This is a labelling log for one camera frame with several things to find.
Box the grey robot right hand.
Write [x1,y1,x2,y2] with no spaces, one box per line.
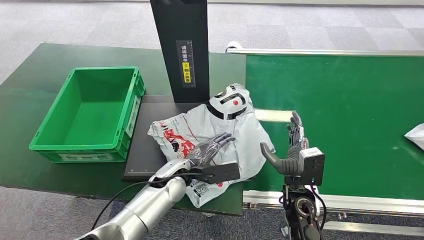
[259,110,311,177]

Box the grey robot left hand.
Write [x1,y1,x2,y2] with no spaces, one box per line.
[187,132,237,167]

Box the grey red-printed mailer package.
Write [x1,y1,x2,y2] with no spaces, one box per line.
[147,83,276,209]

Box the green conveyor belt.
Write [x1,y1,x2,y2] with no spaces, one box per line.
[243,54,424,200]

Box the white conveyor end cap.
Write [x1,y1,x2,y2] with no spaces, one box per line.
[226,41,244,54]

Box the white mailer package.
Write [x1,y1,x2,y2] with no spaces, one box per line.
[403,123,424,152]

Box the white crate side label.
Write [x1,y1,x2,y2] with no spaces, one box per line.
[125,95,142,139]

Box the black yellow column label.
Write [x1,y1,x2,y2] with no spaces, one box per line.
[175,39,197,89]

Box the black scanner column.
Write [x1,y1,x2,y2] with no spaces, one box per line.
[149,0,211,104]

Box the green plastic crate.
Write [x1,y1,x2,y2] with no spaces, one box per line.
[29,66,147,164]

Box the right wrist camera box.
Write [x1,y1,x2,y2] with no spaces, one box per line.
[298,147,327,187]

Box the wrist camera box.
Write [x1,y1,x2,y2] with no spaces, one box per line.
[298,147,327,187]
[198,162,241,186]

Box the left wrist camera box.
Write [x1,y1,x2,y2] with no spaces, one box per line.
[198,162,241,186]

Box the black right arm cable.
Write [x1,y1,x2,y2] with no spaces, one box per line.
[309,185,328,231]

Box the aluminium conveyor frame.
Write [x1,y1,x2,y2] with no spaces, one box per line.
[226,41,424,237]

